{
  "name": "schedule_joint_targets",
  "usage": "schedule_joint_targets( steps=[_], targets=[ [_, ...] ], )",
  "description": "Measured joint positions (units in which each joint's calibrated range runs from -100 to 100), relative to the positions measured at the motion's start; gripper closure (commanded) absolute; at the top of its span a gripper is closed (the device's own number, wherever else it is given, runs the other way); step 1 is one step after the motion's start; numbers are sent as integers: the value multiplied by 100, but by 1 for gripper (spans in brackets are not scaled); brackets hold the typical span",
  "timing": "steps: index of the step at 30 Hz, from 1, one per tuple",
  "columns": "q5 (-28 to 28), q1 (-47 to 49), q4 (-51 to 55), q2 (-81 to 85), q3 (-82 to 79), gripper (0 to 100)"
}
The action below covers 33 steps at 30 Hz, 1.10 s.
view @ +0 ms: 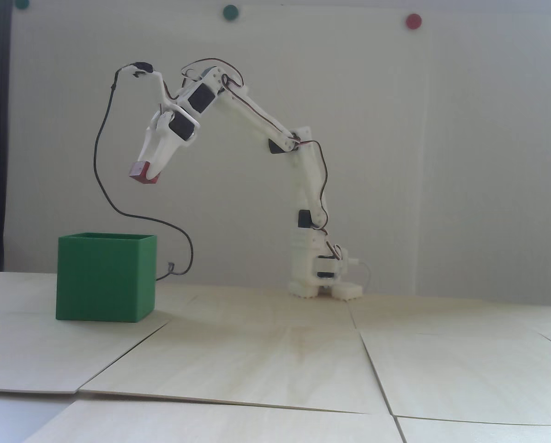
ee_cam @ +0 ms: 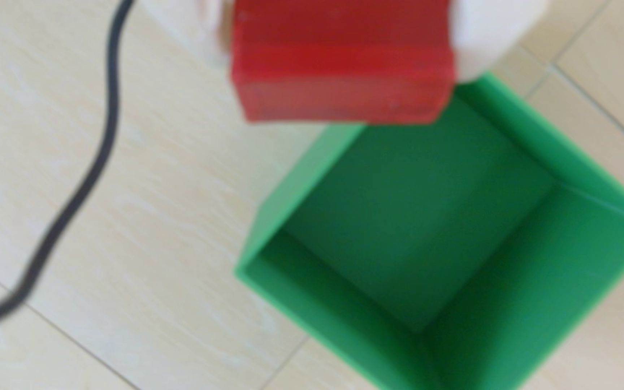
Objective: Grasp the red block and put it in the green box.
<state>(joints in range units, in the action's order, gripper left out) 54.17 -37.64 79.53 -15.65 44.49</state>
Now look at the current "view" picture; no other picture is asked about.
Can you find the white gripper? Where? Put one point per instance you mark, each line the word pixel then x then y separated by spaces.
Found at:
pixel 165 141

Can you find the red rectangular block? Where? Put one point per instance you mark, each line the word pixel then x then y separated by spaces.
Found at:
pixel 137 170

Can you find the white robot arm with base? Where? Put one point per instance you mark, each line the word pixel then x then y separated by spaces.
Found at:
pixel 305 184

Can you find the green open plastic box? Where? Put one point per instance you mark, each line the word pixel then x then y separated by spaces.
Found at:
pixel 100 277

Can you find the green round magnet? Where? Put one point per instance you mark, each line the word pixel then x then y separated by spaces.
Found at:
pixel 230 12
pixel 21 2

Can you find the large white paper sheet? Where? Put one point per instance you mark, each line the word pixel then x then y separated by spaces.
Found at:
pixel 349 69

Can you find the light plywood sheet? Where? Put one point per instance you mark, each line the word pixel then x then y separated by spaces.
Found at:
pixel 488 434
pixel 26 350
pixel 441 318
pixel 211 424
pixel 464 378
pixel 234 369

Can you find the red round magnet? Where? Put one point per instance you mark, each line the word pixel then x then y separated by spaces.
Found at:
pixel 414 21

